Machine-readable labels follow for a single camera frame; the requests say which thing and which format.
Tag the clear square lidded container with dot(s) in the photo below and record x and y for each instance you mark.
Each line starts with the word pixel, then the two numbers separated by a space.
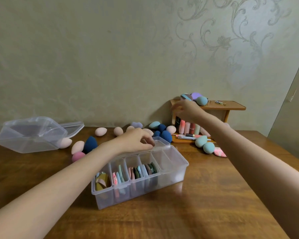
pixel 27 141

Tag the group of beige egg sponges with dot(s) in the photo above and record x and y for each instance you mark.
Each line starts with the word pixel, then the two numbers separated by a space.
pixel 101 132

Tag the pink white cosmetic pencil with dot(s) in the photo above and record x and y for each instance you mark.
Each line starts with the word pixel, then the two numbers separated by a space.
pixel 189 135

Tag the pink marbled sponge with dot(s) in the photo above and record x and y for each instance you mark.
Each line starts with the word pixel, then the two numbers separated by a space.
pixel 219 152

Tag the grey green door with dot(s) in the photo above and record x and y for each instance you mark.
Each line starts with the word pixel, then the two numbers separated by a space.
pixel 289 116

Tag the person's right hand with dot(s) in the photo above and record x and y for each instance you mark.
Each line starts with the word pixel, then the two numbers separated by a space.
pixel 191 111

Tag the wooden two-tier cosmetic rack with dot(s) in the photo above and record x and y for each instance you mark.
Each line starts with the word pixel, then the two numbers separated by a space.
pixel 234 106

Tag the person's left forearm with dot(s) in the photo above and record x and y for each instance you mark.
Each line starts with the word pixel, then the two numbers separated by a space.
pixel 44 196

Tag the person's left hand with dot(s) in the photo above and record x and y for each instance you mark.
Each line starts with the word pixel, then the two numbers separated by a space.
pixel 134 141

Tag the small metal hair clips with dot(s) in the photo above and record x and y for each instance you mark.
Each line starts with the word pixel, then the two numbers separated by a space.
pixel 220 102

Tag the clear compartment organizer box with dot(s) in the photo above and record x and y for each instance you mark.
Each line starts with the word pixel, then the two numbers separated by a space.
pixel 169 171

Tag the person's right forearm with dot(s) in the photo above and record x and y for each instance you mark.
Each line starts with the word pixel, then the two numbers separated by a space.
pixel 259 171

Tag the row of lipsticks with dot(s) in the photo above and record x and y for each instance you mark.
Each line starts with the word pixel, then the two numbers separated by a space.
pixel 187 128

